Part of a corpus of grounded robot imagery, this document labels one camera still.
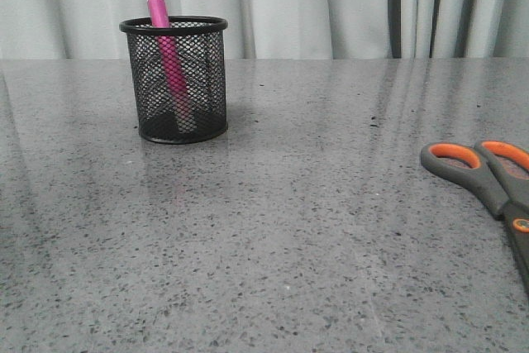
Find pink pen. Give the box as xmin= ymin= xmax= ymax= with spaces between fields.
xmin=147 ymin=0 xmax=196 ymax=133

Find grey orange scissors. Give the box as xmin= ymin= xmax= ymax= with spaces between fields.
xmin=420 ymin=140 xmax=528 ymax=288

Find black mesh pen holder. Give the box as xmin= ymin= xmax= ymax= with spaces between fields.
xmin=119 ymin=16 xmax=227 ymax=145

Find grey curtain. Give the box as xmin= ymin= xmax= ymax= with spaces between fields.
xmin=1 ymin=0 xmax=528 ymax=59

